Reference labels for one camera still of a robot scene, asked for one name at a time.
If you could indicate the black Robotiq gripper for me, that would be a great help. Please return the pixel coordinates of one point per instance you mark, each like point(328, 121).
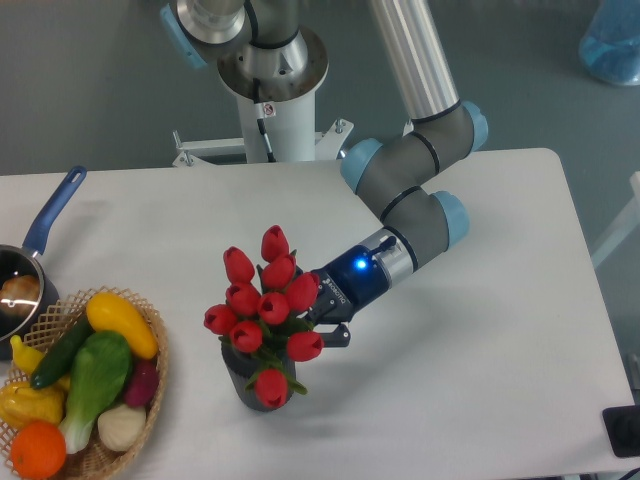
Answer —
point(347, 284)

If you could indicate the red tulip bouquet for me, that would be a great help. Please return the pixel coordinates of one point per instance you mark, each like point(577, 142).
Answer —
point(263, 316)

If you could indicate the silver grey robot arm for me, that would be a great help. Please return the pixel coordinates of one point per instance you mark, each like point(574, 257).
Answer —
point(387, 177)

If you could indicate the dark grey ribbed vase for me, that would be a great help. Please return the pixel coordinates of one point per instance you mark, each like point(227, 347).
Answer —
point(241, 367)

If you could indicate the purple red radish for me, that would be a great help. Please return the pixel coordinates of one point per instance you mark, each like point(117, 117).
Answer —
point(142, 385)

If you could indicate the yellow squash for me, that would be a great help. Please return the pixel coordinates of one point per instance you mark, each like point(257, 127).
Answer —
point(107, 311)

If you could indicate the green bok choy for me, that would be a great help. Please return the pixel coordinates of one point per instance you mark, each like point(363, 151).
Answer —
point(98, 374)

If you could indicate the white garlic bulb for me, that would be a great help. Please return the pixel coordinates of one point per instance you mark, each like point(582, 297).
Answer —
point(119, 427)

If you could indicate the woven wicker basket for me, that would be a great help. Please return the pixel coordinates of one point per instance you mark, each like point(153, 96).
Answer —
point(96, 461)

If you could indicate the dark green cucumber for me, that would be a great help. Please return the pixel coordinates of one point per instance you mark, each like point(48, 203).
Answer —
point(58, 361)

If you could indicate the black device at edge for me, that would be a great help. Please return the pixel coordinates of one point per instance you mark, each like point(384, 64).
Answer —
point(622, 426)

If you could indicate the orange fruit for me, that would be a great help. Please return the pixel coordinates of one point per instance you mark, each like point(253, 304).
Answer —
point(38, 451)

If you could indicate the brown bread roll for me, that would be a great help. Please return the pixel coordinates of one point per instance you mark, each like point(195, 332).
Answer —
point(19, 296)

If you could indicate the blue plastic bag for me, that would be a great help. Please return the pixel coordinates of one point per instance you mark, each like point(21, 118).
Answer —
point(609, 50)

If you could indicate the white metal base frame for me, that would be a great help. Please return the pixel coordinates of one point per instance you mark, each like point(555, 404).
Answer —
point(329, 145)

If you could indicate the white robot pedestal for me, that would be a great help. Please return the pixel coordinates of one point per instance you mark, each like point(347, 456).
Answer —
point(275, 91)

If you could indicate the white frame at right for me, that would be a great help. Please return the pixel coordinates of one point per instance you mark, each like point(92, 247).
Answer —
point(626, 221)

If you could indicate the blue handled saucepan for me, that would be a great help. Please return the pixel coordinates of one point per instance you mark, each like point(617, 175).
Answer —
point(24, 260)

